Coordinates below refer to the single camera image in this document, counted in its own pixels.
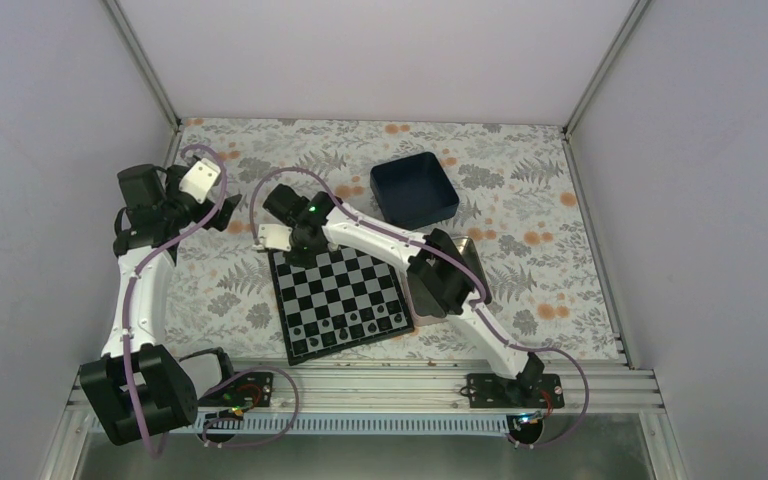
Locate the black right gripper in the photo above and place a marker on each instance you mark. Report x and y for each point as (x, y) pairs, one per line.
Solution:
(307, 260)

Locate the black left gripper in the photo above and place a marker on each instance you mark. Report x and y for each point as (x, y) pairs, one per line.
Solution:
(220, 222)

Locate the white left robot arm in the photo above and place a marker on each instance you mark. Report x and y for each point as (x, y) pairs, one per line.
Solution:
(137, 388)

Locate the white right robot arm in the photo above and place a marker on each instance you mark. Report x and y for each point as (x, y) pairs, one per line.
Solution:
(306, 227)

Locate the black and white chessboard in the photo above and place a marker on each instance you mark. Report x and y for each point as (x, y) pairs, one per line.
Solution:
(345, 299)

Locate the dark blue square tray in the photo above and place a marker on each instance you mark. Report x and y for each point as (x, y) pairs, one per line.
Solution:
(413, 192)

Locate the pink metal tin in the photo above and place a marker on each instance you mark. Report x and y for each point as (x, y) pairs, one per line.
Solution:
(420, 302)

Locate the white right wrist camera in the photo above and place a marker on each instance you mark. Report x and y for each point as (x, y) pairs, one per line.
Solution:
(272, 236)

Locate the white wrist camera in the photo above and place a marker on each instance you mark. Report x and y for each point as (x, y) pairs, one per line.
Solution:
(200, 179)
(272, 236)

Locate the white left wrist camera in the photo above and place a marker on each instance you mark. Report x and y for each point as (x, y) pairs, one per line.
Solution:
(200, 179)

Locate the aluminium front rail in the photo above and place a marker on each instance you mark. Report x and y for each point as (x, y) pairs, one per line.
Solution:
(413, 388)

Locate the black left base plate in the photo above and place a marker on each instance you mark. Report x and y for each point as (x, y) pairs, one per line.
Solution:
(251, 390)

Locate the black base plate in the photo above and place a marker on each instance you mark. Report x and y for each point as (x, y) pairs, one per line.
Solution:
(251, 390)
(489, 391)

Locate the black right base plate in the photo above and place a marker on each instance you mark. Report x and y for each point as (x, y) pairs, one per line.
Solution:
(489, 391)

